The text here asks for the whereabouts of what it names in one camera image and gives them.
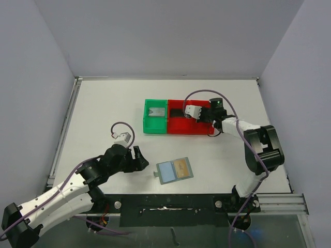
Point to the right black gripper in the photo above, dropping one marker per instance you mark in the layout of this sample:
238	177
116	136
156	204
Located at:
204	114

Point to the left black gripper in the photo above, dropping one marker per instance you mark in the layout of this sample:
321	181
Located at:
137	164

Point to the green card holder wallet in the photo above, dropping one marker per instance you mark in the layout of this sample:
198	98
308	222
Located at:
165	171

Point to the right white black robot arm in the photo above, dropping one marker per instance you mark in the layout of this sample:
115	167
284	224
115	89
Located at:
263	152

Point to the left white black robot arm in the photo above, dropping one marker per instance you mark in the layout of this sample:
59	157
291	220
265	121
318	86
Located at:
24	224

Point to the black card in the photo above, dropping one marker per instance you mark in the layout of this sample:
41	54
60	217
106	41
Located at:
176	113

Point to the silver grey card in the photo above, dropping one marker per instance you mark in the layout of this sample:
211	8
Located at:
157	112

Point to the right red plastic bin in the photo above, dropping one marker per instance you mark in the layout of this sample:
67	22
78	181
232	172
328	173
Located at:
199	128

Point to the red plastic bin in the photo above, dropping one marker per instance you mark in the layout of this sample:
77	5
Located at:
180	126
199	128

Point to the middle red plastic bin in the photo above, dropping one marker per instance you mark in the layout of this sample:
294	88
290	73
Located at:
180	126

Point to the green plastic bin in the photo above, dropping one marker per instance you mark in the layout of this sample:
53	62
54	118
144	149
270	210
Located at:
155	125

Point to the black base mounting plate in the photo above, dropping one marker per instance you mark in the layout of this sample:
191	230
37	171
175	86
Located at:
174	210

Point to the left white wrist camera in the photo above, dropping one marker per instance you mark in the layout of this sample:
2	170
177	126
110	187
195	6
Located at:
122	139

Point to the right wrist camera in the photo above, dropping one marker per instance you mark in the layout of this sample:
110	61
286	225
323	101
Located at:
193	111

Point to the left aluminium side rail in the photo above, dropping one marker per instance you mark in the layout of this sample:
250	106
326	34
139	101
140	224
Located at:
65	127

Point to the aluminium frame rail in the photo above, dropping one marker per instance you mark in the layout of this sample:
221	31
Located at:
283	204

